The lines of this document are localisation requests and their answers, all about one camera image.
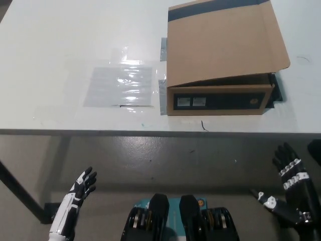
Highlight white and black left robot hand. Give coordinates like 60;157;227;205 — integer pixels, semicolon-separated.
49;166;98;239

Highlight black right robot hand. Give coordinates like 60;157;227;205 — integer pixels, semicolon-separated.
250;142;318;226

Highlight brown cardboard storage box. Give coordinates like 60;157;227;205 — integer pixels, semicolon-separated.
167;0;291;116

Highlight black floor tape at leg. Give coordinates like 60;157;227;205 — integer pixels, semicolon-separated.
40;202;62;224

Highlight black table leg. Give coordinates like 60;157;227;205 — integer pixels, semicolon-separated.
0;160;45;223

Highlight clear plastic bag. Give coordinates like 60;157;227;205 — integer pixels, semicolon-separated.
82;46;161;113

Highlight black tape patch on table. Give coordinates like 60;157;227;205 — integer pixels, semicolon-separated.
265;72;285;109

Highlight short grey tape strip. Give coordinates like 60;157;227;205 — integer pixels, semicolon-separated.
159;37;169;62

